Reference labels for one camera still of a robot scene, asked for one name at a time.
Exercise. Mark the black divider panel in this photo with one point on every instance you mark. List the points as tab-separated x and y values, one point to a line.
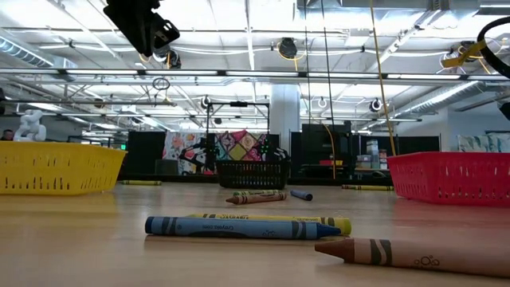
414	144
145	153

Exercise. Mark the white structural column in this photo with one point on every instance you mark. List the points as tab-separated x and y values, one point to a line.
285	119

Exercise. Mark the person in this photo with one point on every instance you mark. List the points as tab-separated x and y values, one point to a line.
7	134

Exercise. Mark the red and yellow box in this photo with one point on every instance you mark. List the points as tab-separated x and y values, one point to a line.
330	162

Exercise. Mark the yellow crayon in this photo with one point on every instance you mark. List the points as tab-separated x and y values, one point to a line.
141	183
338	222
374	187

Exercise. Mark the floral patterned cloth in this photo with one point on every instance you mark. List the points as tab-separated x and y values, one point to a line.
175	147

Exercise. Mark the white robot figure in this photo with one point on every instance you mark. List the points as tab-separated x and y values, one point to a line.
30	127

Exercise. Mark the stacked storage bins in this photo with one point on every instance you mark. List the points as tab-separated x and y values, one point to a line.
372	151

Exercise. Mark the red plastic basket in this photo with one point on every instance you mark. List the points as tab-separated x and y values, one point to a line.
450	179

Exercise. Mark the yellow-green crayon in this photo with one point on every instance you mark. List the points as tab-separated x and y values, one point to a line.
255	192

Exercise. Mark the long ceiling light strip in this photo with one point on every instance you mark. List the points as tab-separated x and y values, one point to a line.
259	73

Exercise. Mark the black plastic basket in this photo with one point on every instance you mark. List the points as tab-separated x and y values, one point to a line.
253	175

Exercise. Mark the teal patterned cloth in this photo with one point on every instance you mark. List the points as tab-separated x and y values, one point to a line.
484	142

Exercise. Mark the black background robot arm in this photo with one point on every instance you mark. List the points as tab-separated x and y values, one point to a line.
279	153
195	153

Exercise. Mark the yellow plastic basket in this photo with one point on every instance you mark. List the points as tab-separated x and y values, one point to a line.
60	167

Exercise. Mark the colourful patchwork quilt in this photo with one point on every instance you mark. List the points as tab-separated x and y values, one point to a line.
239	145

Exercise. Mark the black cabinet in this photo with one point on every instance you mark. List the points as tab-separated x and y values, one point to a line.
315	147

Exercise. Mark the black robot station frame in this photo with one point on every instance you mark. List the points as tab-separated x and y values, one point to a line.
238	103

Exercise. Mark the blue crayon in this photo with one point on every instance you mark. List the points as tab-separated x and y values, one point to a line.
239	228
301	195

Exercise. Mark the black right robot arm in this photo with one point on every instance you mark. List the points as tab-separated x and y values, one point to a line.
505	111

